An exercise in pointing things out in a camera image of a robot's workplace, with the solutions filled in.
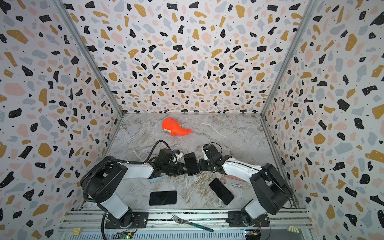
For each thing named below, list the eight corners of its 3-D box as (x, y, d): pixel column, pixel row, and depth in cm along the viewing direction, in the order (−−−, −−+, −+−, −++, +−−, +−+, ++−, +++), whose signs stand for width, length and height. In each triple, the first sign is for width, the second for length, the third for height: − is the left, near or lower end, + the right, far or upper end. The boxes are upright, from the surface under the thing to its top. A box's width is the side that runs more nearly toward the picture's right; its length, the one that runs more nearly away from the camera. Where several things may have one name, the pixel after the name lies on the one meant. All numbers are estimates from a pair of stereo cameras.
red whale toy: (161, 128, 114) (159, 123, 109) (172, 121, 119) (171, 115, 115) (179, 143, 105) (178, 138, 101) (190, 134, 111) (189, 129, 106)
